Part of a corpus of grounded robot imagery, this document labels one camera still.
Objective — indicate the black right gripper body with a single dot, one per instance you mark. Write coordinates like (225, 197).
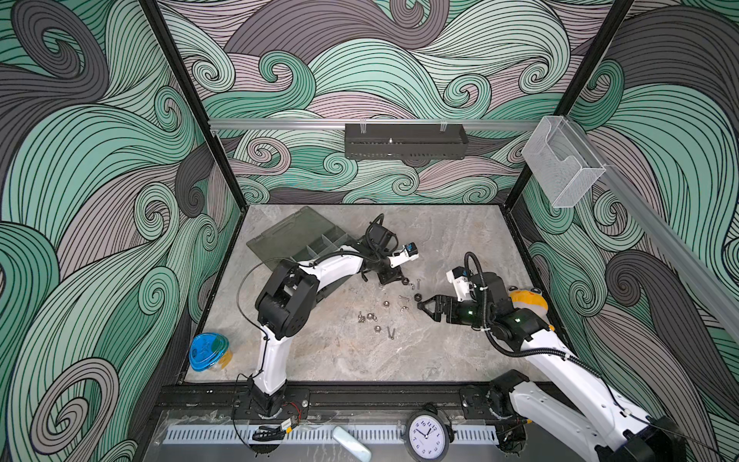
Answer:
(468, 311)

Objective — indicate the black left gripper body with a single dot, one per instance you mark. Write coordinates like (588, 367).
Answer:
(385, 274)

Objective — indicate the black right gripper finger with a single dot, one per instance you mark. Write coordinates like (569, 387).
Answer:
(437, 302)
(436, 314)

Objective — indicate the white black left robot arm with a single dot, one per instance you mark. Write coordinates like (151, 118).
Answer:
(300, 282)

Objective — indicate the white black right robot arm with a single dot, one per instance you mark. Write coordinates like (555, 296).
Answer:
(592, 419)

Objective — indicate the yellow frog plush toy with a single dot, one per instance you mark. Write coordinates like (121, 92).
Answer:
(531, 299)

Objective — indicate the grey compartment organizer box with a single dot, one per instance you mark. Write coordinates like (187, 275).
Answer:
(276, 232)

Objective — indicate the white round clock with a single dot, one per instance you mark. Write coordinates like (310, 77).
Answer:
(426, 437)

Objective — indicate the white oblong remote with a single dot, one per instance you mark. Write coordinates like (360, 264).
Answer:
(351, 444)

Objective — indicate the blue lid fruit cup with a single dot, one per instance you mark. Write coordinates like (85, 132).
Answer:
(209, 351)

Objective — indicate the black wall tray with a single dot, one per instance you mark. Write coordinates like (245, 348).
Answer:
(414, 143)

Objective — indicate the clear plastic wall holder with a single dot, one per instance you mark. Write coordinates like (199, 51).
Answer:
(563, 161)

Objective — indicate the aluminium rail bar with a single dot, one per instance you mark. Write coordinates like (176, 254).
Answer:
(339, 124)

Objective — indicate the white perforated cable duct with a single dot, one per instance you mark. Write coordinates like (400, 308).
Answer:
(316, 435)

